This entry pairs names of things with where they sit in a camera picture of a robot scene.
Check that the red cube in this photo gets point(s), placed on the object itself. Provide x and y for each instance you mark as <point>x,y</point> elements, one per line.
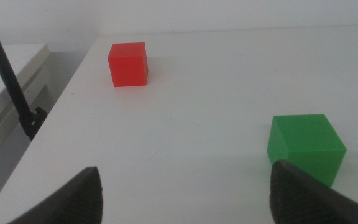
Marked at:
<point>129,67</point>

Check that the green cube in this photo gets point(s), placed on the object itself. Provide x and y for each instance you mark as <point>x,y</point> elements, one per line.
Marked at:
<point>309,140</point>

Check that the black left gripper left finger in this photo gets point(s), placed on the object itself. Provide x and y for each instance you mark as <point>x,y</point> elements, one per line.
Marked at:
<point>76,199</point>

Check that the black clamped stand pole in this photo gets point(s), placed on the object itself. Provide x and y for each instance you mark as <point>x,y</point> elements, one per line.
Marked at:
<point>5,68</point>

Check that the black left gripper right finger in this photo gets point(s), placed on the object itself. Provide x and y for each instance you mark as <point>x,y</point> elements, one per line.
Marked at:
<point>303,202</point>

